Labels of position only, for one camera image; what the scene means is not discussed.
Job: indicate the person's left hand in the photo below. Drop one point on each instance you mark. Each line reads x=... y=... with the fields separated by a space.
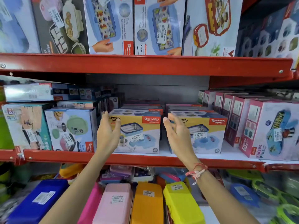
x=106 y=135

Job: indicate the person's right hand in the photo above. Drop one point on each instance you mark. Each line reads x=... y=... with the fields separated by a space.
x=179 y=139

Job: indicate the Crunchy Bite box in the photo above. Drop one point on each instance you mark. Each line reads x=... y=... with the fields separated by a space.
x=142 y=128
x=210 y=137

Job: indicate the red metal shelf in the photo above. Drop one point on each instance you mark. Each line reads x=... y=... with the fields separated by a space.
x=245 y=81
x=140 y=65
x=282 y=166
x=140 y=159

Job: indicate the person's right forearm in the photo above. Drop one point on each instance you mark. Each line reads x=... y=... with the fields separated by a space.
x=222 y=200

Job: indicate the person's left forearm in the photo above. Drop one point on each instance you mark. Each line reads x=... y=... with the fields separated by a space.
x=77 y=195

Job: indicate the green lunchbox picture box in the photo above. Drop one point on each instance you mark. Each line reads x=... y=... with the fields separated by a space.
x=72 y=130

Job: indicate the pale teal-topped box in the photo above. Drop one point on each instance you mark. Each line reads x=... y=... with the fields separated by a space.
x=77 y=104

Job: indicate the teal and beige picture box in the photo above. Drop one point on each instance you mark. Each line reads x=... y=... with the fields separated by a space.
x=25 y=125

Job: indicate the white barcode-ended box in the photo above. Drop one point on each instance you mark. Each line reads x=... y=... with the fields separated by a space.
x=28 y=92

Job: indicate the blue puzzle lunchbox box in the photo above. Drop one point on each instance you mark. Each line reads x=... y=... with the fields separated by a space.
x=107 y=23
x=158 y=27

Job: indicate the white printed box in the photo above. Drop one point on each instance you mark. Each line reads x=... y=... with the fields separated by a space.
x=285 y=93

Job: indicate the dark box with cream lunchboxes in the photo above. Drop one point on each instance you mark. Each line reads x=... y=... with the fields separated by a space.
x=58 y=27

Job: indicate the white box with red lunchbox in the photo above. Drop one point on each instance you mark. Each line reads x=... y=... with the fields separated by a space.
x=215 y=25

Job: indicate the light blue box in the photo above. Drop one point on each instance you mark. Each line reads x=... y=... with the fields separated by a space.
x=16 y=27

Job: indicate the blue and pink case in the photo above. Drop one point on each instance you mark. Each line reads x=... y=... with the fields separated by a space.
x=169 y=177

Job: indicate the purple and pink case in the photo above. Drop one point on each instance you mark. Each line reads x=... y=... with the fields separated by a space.
x=116 y=173

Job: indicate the row of dark blue boxes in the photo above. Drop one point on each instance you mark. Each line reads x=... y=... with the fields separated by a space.
x=81 y=92

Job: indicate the yellow-orange plastic case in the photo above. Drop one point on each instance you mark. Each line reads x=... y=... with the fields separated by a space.
x=71 y=170

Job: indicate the yellow plastic case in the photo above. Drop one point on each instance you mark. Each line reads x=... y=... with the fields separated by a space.
x=184 y=205

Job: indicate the pale pink plastic case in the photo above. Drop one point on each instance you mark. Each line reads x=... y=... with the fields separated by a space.
x=114 y=205

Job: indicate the orange plastic case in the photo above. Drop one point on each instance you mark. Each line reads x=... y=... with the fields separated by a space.
x=147 y=205

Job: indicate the magenta plastic case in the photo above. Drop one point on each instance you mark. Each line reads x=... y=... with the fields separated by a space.
x=90 y=207

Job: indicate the row of pink-edged boxes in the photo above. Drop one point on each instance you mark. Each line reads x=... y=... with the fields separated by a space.
x=261 y=130

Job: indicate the blue-lidded container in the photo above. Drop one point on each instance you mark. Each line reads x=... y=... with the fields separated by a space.
x=244 y=194

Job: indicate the blue plastic case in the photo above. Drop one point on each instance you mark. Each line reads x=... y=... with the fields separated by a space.
x=35 y=202

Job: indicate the group of green-lidded containers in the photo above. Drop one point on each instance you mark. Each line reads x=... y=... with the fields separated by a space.
x=268 y=188

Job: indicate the green plastic item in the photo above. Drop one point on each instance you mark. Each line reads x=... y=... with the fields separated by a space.
x=4 y=132

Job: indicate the row of navy and white boxes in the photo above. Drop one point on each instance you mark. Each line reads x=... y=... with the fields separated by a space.
x=268 y=37

